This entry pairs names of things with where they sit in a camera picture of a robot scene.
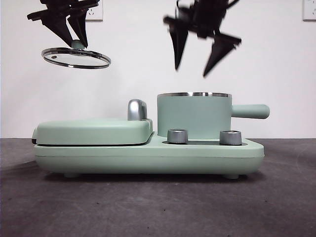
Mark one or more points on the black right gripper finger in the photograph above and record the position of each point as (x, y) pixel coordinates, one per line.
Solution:
(218, 54)
(179, 44)

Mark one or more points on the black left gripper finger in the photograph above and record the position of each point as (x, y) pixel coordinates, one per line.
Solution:
(80, 27)
(58, 28)

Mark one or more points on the glass pot lid green knob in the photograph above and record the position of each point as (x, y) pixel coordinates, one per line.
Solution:
(79, 59)

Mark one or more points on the silver control knob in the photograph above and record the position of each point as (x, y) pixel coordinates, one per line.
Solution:
(177, 136)
(230, 137)

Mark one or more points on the mint green hinged griddle cover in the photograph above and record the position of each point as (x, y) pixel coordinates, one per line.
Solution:
(93, 132)

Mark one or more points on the mint green breakfast maker base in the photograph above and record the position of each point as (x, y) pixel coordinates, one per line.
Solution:
(148, 160)

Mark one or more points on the white wall socket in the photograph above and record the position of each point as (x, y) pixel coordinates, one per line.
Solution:
(309, 11)
(96, 13)

